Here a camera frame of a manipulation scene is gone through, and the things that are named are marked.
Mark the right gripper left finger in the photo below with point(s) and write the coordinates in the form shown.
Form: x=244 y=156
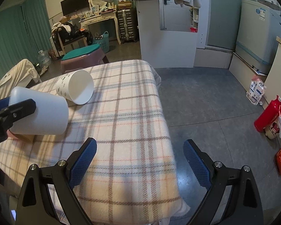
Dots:
x=35 y=205

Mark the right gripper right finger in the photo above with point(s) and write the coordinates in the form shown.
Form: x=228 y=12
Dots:
x=244 y=203

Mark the white plastic cup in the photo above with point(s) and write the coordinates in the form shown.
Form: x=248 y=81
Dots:
x=50 y=117

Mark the white green-leaf paper cup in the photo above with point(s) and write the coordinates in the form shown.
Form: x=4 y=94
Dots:
x=77 y=86

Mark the water jug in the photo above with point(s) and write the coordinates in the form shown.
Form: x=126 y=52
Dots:
x=43 y=58

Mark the teal curtain left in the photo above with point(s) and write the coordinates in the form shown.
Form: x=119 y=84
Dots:
x=24 y=31

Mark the plaid table cloth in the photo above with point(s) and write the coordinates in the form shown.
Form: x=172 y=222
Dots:
x=132 y=178

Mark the wooden chair with clothes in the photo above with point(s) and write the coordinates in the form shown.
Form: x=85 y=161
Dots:
x=64 y=34

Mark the purple stool teal top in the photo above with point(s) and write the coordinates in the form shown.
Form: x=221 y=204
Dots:
x=82 y=58

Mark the teal laundry basket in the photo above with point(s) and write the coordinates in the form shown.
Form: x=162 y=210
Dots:
x=103 y=41

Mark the cream side cabinet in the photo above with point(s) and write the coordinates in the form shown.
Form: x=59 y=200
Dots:
x=273 y=80

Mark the black television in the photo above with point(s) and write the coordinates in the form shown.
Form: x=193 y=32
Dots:
x=71 y=6

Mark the white wardrobe cabinet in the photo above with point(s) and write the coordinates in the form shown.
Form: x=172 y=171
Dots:
x=166 y=37

